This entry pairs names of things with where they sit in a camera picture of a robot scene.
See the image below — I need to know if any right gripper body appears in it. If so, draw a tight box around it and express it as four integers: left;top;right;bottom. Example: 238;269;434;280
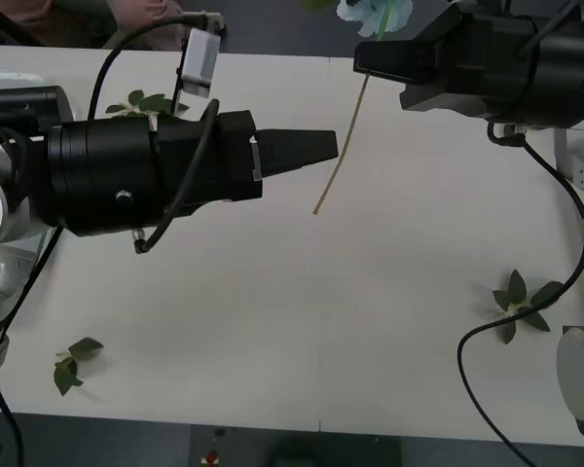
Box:
399;6;493;119

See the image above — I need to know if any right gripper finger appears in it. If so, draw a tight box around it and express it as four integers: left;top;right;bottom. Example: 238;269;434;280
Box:
353;38;445;86

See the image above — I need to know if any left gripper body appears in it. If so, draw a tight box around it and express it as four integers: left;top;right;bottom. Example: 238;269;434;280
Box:
149;110;265;228

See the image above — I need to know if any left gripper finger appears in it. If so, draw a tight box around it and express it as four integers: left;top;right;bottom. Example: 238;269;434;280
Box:
254;128;340;181

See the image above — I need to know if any pale blue flower with stem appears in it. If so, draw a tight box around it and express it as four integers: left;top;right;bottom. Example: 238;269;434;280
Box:
303;0;415;216

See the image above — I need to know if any loose green leaf cluster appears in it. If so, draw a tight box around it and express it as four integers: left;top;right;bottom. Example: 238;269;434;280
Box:
492;269;566;346
105;89;191;119
53;337;105;397

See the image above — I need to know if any person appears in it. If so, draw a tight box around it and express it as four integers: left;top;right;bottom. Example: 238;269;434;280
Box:
4;0;225;51

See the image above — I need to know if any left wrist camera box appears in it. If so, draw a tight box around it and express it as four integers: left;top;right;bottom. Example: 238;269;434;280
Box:
181;27;222;99

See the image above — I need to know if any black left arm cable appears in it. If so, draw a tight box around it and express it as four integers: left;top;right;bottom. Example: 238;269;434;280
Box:
87;13;228;255

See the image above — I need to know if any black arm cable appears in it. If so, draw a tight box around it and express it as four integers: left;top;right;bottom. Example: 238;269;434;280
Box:
456;121;584;467
87;13;228;255

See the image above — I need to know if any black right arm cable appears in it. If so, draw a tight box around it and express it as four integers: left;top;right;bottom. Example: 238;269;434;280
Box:
456;121;584;467

